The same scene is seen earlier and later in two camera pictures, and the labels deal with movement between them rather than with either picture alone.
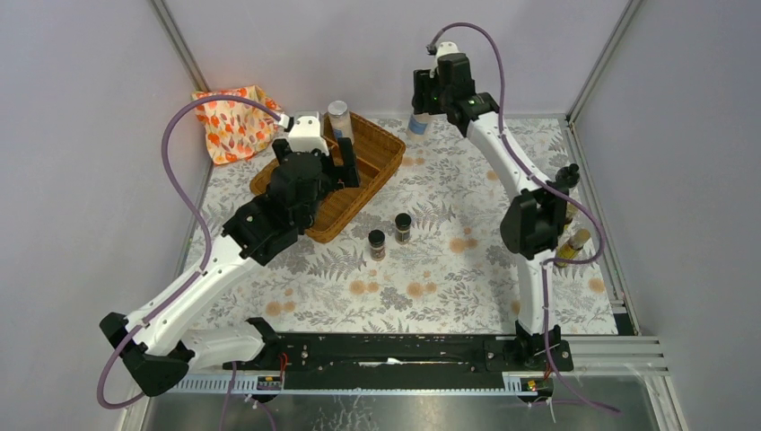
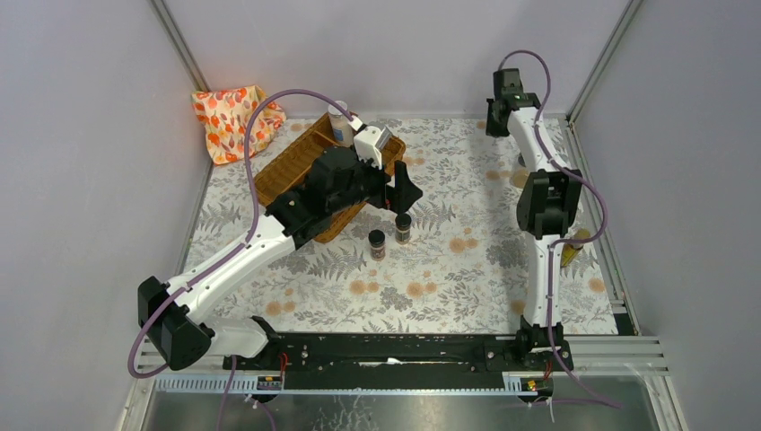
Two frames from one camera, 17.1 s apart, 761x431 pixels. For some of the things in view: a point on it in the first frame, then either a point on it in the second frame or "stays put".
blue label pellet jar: [338, 112] stays put
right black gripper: [423, 82] -> [491, 128]
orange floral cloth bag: [235, 130] stays put
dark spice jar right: [403, 225] stays put
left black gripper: [340, 176] -> [400, 195]
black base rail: [381, 361] stays put
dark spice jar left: [377, 240] stays put
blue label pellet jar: [419, 127] -> [383, 138]
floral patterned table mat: [428, 256] stays put
